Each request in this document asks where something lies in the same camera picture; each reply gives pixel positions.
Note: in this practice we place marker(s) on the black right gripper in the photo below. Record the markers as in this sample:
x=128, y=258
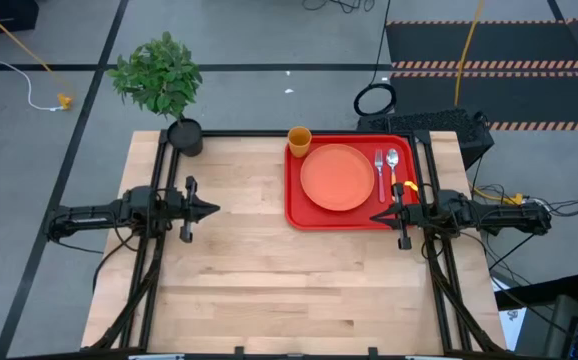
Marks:
x=411, y=215

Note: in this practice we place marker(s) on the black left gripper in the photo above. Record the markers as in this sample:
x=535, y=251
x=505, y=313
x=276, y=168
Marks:
x=181, y=207

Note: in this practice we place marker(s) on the orange plastic plate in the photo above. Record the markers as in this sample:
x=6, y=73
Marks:
x=337, y=177

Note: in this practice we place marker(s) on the orange plastic cup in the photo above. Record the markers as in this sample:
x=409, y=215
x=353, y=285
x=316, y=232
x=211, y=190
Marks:
x=299, y=142

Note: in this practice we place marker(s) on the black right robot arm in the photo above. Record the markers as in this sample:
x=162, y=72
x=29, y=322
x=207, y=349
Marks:
x=509, y=217

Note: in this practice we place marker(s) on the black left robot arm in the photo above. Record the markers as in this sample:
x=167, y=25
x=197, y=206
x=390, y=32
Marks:
x=94, y=215

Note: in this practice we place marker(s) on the red plastic tray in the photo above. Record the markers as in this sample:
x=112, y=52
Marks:
x=319, y=220

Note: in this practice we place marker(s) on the black plant pot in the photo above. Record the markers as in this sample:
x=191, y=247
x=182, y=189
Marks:
x=185, y=137

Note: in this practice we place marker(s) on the green leafy plant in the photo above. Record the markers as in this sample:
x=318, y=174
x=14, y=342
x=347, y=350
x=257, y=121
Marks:
x=159, y=75

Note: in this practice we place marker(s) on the white paper sheet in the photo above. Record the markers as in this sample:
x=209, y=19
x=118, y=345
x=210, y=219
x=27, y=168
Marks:
x=511, y=325

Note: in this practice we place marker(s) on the black hazard-striped floor mat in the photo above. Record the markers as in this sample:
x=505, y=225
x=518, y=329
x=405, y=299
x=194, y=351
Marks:
x=494, y=45

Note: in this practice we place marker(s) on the black aluminium table frame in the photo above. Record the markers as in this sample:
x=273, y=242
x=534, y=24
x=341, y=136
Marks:
x=422, y=137

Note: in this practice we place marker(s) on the silver bracket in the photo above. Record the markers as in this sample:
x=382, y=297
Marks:
x=156, y=357
x=434, y=357

